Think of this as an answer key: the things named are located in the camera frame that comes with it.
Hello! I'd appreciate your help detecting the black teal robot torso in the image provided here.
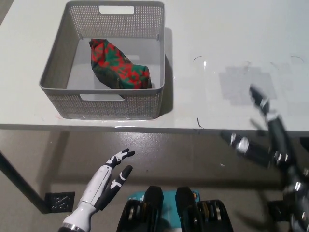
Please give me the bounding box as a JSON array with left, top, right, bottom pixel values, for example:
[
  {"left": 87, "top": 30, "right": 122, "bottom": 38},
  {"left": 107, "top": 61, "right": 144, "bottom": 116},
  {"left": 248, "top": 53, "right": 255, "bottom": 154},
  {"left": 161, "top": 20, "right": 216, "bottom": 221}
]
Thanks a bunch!
[{"left": 117, "top": 185, "right": 234, "bottom": 232}]

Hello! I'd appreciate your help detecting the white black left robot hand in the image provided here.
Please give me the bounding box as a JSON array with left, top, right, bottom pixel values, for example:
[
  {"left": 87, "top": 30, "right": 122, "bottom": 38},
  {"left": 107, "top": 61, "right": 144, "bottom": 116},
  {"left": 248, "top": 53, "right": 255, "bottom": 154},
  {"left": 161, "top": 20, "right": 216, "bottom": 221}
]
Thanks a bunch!
[{"left": 78, "top": 148, "right": 136, "bottom": 213}]

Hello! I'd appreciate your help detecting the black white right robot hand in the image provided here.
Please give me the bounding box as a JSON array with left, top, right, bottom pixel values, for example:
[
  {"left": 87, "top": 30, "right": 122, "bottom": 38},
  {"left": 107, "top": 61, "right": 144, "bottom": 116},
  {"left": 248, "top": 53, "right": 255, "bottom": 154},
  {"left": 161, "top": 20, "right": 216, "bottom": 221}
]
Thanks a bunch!
[{"left": 220, "top": 84, "right": 309, "bottom": 194}]

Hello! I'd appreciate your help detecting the red green coffee bean bag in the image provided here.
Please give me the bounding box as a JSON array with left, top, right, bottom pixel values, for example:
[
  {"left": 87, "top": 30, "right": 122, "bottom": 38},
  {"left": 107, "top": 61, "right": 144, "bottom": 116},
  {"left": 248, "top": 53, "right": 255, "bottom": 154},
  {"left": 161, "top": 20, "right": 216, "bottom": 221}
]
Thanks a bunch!
[{"left": 88, "top": 38, "right": 153, "bottom": 90}]

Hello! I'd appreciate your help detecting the black floor foot plate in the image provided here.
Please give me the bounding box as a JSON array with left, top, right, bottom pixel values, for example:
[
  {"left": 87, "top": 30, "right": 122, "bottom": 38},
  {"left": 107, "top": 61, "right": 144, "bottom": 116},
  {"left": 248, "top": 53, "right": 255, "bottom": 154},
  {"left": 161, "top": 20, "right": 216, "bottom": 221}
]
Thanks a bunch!
[
  {"left": 45, "top": 191, "right": 76, "bottom": 213},
  {"left": 267, "top": 200, "right": 290, "bottom": 222}
]

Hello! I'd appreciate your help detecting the grey perforated plastic basket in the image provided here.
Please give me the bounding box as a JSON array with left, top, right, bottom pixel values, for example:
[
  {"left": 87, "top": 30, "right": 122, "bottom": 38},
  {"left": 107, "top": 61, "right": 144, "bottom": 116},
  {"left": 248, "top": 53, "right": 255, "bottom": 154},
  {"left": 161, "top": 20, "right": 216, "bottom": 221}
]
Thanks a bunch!
[{"left": 38, "top": 0, "right": 166, "bottom": 119}]

